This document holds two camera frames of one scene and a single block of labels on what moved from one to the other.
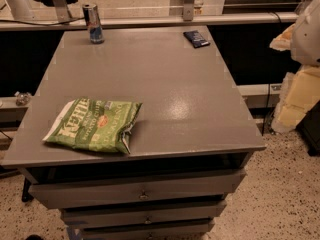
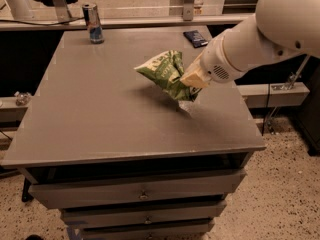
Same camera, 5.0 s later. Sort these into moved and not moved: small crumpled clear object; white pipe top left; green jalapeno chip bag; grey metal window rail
Moved: green jalapeno chip bag
Not moved: small crumpled clear object; white pipe top left; grey metal window rail
